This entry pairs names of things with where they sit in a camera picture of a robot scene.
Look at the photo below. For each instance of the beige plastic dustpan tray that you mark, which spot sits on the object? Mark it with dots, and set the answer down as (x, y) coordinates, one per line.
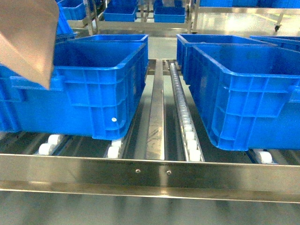
(27, 38)

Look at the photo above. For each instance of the steel shelf rack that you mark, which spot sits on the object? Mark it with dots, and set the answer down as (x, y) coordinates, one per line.
(84, 165)

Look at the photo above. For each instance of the white roller track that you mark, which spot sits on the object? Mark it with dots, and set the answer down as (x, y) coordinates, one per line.
(190, 142)

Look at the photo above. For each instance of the blue crate front left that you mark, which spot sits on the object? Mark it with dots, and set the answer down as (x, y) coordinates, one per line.
(95, 89)

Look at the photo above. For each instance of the blue crate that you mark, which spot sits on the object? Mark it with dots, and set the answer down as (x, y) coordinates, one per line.
(137, 38)
(248, 96)
(186, 41)
(95, 89)

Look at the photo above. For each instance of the blue crate rear right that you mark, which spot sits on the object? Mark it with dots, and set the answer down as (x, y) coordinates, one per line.
(186, 41)

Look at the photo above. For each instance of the blue crate rear left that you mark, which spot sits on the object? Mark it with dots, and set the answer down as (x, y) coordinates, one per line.
(137, 38)

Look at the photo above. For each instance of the blue crate front right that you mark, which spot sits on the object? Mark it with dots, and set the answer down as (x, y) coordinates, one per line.
(248, 96)

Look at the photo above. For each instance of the blue crate far background right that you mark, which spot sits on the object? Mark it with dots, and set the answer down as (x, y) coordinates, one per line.
(169, 11)

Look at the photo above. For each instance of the blue crate background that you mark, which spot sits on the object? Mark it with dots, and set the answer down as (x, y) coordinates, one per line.
(121, 11)
(169, 11)

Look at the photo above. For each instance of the blue crate far background left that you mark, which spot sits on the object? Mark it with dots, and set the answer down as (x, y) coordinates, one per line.
(121, 11)

